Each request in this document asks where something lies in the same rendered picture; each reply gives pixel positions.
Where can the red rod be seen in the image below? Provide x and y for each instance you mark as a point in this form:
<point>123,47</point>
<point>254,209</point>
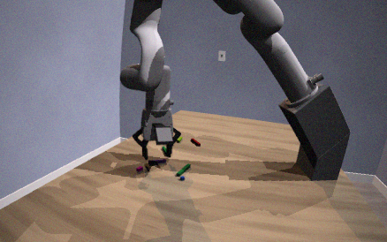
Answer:
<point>196,142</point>

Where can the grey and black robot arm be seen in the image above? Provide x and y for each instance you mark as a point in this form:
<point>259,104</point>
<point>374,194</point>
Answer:
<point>260,25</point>

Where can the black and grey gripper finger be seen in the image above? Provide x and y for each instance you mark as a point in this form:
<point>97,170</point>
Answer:
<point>142,143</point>
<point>175,138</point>

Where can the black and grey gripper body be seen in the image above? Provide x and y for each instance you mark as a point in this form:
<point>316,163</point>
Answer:
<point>150,117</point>

